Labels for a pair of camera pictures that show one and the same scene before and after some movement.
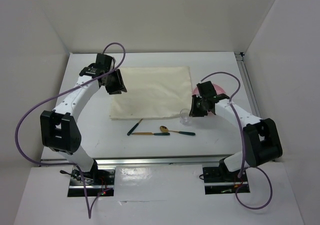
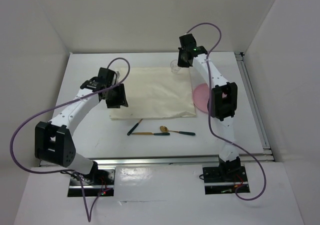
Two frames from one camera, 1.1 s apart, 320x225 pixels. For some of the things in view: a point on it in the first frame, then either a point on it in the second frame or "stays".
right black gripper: x=194 y=112 -> x=180 y=63
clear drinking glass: x=185 y=116 -> x=174 y=66
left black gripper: x=119 y=85 -> x=121 y=99
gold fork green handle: x=129 y=133 stays
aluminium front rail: x=210 y=160 stays
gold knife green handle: x=154 y=133 stays
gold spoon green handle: x=164 y=129 stays
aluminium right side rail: x=248 y=83 stays
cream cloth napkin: x=153 y=92 stays
